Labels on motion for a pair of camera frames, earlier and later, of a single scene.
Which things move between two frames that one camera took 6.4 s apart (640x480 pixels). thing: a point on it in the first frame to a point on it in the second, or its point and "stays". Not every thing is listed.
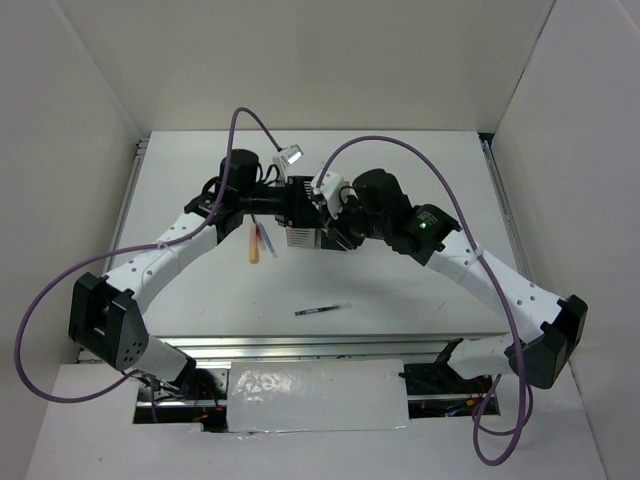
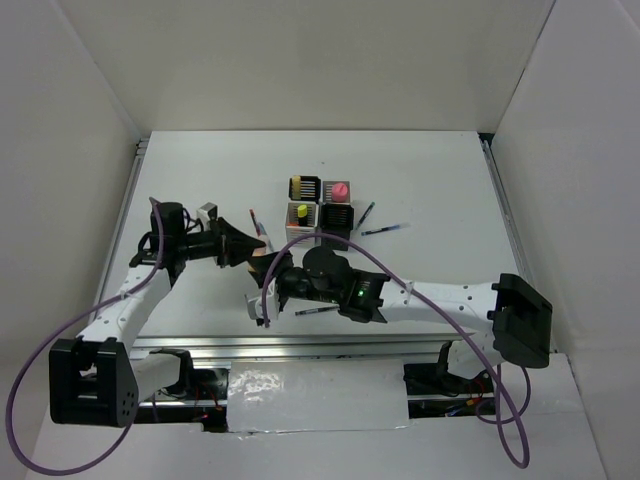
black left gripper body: [281, 206] to [203, 244]
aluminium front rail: [380, 349] stays
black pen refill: [307, 311] stays
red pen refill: [259, 233] stays
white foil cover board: [298, 395] stays
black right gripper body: [353, 217] to [294, 282]
